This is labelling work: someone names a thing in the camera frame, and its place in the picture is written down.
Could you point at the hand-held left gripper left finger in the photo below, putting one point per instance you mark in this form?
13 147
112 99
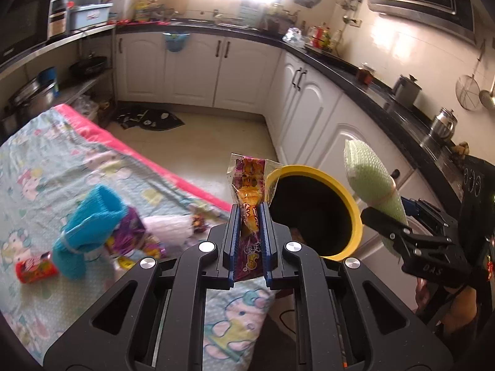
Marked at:
234 239

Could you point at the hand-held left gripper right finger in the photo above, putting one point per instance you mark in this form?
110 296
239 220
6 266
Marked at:
265 239

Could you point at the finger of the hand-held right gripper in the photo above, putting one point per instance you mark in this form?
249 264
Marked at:
412 206
390 235

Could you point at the yellow purple snack packet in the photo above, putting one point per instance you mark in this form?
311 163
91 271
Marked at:
249 197

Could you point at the yellow rimmed black bin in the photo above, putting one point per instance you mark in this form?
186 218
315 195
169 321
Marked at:
309 216

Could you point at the red can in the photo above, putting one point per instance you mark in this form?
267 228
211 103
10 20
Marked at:
34 269

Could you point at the person's right hand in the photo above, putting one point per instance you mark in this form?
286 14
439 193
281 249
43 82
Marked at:
464 311

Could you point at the small colourful wrapper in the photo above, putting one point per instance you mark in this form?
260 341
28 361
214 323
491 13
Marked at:
199 222

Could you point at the steel kettle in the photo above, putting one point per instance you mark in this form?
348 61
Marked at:
442 125

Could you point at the steel lidded pot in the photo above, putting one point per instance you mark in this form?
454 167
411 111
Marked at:
406 91

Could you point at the steel ladle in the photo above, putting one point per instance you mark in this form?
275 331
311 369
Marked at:
488 98

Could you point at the brown glass jar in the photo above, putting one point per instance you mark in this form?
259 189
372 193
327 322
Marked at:
365 75

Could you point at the blue knitted sock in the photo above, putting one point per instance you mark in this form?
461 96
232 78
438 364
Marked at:
92 220

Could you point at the dark floor mat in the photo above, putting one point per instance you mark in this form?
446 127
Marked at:
151 118

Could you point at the white kitchen cabinets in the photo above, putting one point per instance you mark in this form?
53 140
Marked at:
247 73

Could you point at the group of condiment bottles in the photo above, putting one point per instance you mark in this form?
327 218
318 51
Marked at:
323 38

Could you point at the printed cartoon cat blanket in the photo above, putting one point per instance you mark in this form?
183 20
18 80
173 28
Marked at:
58 162

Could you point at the clear plastic bag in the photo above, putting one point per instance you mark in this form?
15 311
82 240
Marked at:
294 38

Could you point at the blue hanging basket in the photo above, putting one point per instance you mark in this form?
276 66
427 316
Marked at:
176 42

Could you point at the black frying pan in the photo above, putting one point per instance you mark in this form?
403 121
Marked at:
89 65

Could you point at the steel cooking pot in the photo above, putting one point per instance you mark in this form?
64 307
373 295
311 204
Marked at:
34 100

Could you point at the metal shelf rack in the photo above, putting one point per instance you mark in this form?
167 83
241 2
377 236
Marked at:
58 42

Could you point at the blue plastic box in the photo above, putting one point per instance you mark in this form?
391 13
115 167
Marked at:
89 17

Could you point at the dark bottle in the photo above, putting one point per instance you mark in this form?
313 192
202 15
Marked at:
58 19

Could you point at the black microwave oven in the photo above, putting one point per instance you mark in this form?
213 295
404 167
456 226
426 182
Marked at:
23 23

